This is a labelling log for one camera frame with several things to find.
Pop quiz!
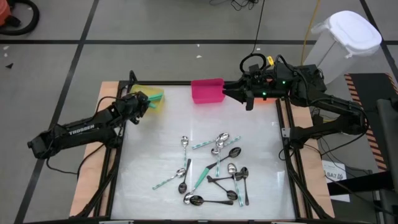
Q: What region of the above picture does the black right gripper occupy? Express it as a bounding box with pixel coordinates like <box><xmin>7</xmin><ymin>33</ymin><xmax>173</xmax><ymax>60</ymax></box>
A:
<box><xmin>222</xmin><ymin>63</ymin><xmax>296</xmax><ymax>111</ymax></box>

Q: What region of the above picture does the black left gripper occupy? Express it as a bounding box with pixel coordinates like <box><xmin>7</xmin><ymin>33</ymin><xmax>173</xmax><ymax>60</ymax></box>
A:
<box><xmin>119</xmin><ymin>91</ymin><xmax>150</xmax><ymax>124</ymax></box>

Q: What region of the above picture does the yellow plastic bin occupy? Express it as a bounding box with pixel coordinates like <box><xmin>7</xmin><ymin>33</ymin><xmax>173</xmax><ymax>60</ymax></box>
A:
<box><xmin>129</xmin><ymin>83</ymin><xmax>165</xmax><ymax>114</ymax></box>

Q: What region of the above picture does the pink plastic bin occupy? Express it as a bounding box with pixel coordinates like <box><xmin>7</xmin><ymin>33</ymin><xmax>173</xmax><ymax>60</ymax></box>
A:
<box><xmin>190</xmin><ymin>77</ymin><xmax>226</xmax><ymax>105</ymax></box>

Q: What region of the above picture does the black computer case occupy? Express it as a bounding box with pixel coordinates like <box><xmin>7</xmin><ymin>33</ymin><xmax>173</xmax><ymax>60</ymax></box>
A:
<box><xmin>303</xmin><ymin>64</ymin><xmax>328</xmax><ymax>94</ymax></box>

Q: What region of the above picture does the black hazard-striped floor mat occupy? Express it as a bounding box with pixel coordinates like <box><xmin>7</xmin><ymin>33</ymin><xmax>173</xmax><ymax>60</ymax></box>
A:
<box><xmin>343</xmin><ymin>73</ymin><xmax>398</xmax><ymax>172</ymax></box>

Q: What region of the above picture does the white paper label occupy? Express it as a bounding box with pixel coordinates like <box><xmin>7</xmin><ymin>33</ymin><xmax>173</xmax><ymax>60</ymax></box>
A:
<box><xmin>322</xmin><ymin>160</ymin><xmax>351</xmax><ymax>203</ymax></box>

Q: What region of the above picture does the white lidded trash can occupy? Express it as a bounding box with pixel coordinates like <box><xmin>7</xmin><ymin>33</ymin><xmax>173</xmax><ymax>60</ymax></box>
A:
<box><xmin>303</xmin><ymin>10</ymin><xmax>382</xmax><ymax>85</ymax></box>

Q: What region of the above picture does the dark grey equipment stand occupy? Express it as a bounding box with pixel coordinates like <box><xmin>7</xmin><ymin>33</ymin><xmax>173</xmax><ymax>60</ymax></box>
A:
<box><xmin>326</xmin><ymin>98</ymin><xmax>398</xmax><ymax>224</ymax></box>

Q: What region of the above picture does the orange vacuum body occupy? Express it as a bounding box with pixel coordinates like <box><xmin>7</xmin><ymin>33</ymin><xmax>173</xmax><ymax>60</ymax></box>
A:
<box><xmin>0</xmin><ymin>0</ymin><xmax>11</xmax><ymax>27</ymax></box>

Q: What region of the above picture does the black coiled hanging cable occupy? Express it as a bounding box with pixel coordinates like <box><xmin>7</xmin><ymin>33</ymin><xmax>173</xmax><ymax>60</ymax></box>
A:
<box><xmin>239</xmin><ymin>0</ymin><xmax>267</xmax><ymax>74</ymax></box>

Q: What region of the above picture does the yellow hanging cable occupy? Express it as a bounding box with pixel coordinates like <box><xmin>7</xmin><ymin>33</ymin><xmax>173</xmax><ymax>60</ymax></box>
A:
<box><xmin>300</xmin><ymin>0</ymin><xmax>322</xmax><ymax>67</ymax></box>

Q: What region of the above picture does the black tangled floor cable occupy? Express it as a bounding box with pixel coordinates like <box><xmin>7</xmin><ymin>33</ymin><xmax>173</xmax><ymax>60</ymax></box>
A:
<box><xmin>208</xmin><ymin>0</ymin><xmax>259</xmax><ymax>12</ymax></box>

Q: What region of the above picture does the black vacuum hose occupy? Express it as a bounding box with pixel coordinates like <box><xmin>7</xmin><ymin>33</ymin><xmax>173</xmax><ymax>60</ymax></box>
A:
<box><xmin>0</xmin><ymin>0</ymin><xmax>40</xmax><ymax>35</ymax></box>

